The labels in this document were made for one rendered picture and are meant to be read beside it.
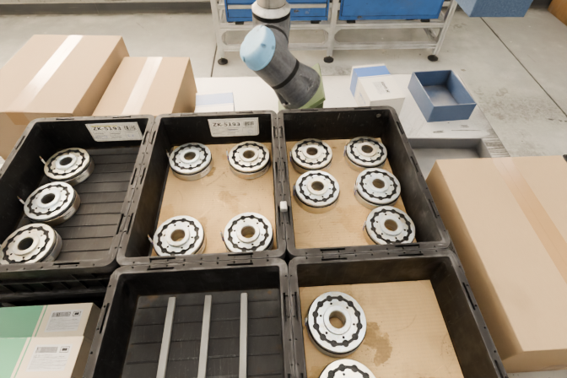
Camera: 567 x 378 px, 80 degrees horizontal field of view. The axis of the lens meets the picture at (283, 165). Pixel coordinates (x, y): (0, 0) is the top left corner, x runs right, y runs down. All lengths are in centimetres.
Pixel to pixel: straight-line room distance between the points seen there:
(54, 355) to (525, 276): 80
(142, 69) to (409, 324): 102
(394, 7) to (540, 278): 223
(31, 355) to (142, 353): 16
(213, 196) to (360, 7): 208
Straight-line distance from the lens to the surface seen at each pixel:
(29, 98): 118
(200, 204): 82
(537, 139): 264
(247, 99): 128
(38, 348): 74
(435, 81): 145
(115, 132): 97
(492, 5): 111
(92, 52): 129
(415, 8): 280
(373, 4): 269
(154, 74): 118
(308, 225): 77
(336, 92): 132
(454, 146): 120
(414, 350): 71
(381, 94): 119
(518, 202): 87
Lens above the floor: 149
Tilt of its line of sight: 49 degrees down
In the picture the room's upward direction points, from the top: straight up
